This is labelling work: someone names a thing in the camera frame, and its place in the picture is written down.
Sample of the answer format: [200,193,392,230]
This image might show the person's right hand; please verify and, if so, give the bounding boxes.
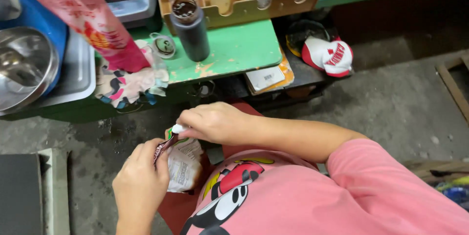
[176,101,261,146]

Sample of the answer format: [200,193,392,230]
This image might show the person's left hand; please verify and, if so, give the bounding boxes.
[112,138,173,215]

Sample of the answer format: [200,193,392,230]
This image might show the white syrup refill pouch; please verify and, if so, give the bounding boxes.
[154,128,204,194]

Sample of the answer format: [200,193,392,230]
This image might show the white booklet on orange folder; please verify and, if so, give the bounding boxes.
[244,46,295,96]

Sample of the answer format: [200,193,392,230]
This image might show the green wooden table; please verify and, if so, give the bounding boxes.
[95,18,283,85]

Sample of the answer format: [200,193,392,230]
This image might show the dark bottle of brown syrup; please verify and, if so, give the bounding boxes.
[170,0,211,62]

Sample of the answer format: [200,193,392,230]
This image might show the clear bottle lid green insert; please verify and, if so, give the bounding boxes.
[149,32,177,59]

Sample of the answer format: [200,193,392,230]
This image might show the patterned multicolour cloth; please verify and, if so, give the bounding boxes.
[94,40,170,110]

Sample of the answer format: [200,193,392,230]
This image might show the dark grey box white rim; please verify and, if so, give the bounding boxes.
[0,148,71,235]

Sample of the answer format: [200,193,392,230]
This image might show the wooden cup organizer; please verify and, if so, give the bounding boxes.
[152,0,326,30]

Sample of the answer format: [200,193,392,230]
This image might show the black yellow cap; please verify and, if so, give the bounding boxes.
[285,19,331,58]

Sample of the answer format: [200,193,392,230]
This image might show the white red baseball cap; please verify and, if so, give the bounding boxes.
[301,36,354,78]

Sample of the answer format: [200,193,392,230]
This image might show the steel tray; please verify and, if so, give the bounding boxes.
[0,29,97,116]

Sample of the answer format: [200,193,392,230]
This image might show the pink printed shirt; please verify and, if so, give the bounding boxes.
[180,138,469,235]

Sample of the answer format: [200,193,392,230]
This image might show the steel mixing bowl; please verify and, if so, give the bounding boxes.
[0,26,60,112]

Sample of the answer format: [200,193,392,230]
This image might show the pink red floral packet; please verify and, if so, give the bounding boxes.
[15,0,151,73]

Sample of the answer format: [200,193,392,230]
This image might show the blue plastic container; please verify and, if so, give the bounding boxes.
[0,0,69,96]

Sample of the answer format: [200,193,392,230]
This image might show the heap of wood and bags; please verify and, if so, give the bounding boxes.
[402,158,469,212]

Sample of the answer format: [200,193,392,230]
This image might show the wooden frame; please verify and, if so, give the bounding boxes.
[435,53,469,126]

